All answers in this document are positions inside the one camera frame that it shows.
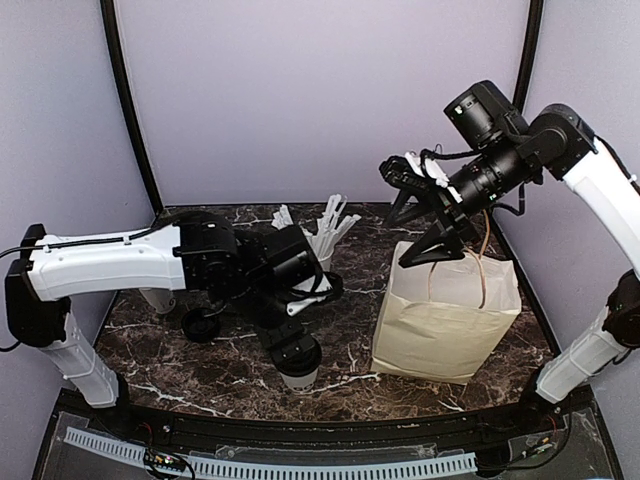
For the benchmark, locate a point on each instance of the black frame post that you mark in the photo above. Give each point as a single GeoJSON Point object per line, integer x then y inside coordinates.
{"type": "Point", "coordinates": [123, 88]}
{"type": "Point", "coordinates": [527, 60]}

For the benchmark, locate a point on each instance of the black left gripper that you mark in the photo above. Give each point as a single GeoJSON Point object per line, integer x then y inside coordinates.
{"type": "Point", "coordinates": [273, 337]}

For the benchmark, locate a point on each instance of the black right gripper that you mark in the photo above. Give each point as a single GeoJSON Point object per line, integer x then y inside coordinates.
{"type": "Point", "coordinates": [435, 196]}

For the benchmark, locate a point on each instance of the brown paper takeout bag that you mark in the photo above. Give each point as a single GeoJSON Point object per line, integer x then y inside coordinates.
{"type": "Point", "coordinates": [441, 321]}

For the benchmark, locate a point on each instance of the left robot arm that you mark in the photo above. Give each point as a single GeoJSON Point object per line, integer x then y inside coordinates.
{"type": "Point", "coordinates": [269, 278]}

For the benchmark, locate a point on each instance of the black left frame post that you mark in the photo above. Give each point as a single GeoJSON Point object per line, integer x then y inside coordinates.
{"type": "Point", "coordinates": [123, 88]}

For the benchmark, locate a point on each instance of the white paper cup with straws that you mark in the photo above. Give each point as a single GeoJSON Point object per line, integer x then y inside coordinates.
{"type": "Point", "coordinates": [325, 262]}

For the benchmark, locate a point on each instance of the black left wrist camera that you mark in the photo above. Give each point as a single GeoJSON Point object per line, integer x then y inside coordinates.
{"type": "Point", "coordinates": [292, 261]}

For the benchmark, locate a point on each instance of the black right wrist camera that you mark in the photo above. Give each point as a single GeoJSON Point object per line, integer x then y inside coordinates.
{"type": "Point", "coordinates": [480, 112]}

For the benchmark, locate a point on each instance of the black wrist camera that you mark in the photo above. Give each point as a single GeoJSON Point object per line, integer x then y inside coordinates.
{"type": "Point", "coordinates": [292, 261]}
{"type": "Point", "coordinates": [480, 112]}

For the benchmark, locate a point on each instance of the white slotted cable duct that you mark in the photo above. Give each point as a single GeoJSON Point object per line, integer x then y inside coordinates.
{"type": "Point", "coordinates": [195, 466]}

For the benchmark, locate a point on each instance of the wrapped white straw bundle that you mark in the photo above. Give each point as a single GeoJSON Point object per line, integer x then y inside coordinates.
{"type": "Point", "coordinates": [331, 226]}

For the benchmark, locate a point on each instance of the stack of black lids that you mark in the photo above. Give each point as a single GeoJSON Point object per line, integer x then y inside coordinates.
{"type": "Point", "coordinates": [201, 325]}

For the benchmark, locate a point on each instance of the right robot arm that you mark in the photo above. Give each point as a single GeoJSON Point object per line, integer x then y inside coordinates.
{"type": "Point", "coordinates": [590, 168]}

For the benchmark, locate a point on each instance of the stack of white paper cups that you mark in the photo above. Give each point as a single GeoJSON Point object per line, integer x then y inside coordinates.
{"type": "Point", "coordinates": [161, 300]}

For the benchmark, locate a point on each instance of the black right frame post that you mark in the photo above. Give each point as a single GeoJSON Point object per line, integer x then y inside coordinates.
{"type": "Point", "coordinates": [527, 60]}

